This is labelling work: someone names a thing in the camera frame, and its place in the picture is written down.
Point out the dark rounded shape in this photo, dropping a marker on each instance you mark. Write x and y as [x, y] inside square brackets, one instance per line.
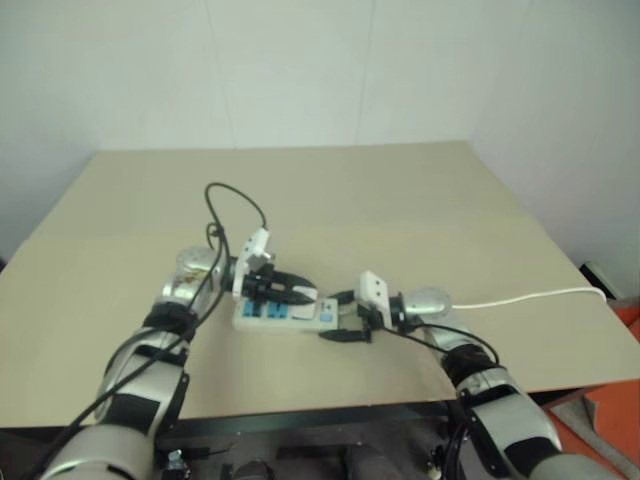
[254, 472]

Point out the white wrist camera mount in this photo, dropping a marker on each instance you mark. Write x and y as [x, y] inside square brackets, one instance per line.
[250, 256]
[372, 288]

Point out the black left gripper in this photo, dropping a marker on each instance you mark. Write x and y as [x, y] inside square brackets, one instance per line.
[257, 287]

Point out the orange mat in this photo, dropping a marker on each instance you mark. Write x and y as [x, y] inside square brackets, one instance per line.
[612, 415]

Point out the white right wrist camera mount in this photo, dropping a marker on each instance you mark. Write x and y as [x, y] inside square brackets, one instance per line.
[372, 288]

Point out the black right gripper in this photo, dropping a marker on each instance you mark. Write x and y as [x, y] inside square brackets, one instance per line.
[372, 324]

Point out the white charger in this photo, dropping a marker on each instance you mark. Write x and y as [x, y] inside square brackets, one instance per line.
[307, 312]

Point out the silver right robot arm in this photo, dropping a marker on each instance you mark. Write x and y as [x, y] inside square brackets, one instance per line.
[510, 417]

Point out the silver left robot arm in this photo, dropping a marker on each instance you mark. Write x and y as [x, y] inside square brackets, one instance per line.
[131, 400]

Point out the black table frame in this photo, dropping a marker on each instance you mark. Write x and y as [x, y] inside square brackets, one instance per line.
[300, 417]

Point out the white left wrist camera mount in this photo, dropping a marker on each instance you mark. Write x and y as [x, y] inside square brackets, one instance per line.
[250, 256]

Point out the white power strip blue sockets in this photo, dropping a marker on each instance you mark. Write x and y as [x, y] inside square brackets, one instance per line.
[285, 325]

